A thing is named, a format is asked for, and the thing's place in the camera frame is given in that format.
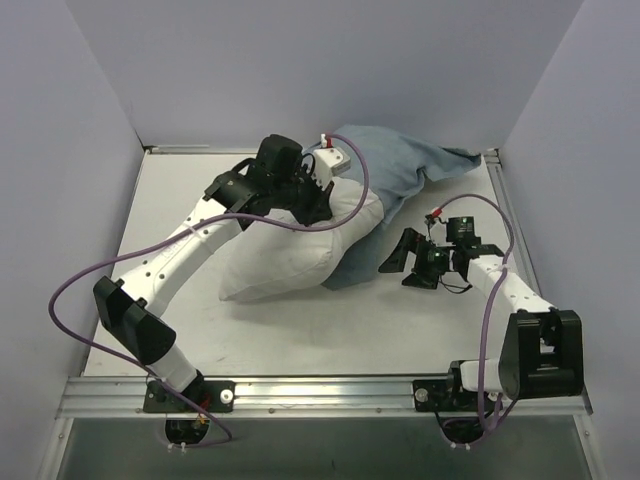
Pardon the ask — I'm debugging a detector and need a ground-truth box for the white pillow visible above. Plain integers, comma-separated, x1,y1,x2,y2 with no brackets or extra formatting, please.
218,179,384,303

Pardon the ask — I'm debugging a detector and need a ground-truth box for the blue pillowcase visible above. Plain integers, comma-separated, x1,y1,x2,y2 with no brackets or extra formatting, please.
302,125,482,290

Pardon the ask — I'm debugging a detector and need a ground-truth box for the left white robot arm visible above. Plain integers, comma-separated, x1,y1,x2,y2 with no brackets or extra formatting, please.
93,134,347,411

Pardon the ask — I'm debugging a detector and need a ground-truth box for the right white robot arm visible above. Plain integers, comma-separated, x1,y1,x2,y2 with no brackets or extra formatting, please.
379,216,584,409

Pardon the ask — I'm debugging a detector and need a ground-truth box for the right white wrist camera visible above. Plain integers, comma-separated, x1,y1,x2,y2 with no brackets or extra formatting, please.
425,208,446,241

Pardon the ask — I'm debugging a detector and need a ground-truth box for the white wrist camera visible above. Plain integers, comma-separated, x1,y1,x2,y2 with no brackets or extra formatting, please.
425,208,446,241
311,134,351,188

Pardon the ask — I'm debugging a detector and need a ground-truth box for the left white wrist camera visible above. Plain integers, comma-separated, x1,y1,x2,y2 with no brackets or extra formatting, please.
311,134,351,188

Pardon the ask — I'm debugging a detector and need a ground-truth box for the aluminium back rail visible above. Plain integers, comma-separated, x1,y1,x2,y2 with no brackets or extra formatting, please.
145,145,209,155

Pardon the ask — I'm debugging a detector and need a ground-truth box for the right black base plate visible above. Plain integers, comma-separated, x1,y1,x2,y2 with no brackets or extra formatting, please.
409,360,479,413

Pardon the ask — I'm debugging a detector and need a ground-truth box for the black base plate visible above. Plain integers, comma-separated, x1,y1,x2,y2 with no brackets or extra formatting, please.
142,379,236,413
409,360,479,413

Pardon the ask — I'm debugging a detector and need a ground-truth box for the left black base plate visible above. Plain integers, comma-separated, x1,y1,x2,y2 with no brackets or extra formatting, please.
142,379,236,413

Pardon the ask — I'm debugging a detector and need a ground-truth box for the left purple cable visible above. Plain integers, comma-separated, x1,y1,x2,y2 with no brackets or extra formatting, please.
48,132,371,449

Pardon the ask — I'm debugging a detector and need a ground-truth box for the aluminium front rail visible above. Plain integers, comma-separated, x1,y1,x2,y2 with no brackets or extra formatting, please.
57,373,594,419

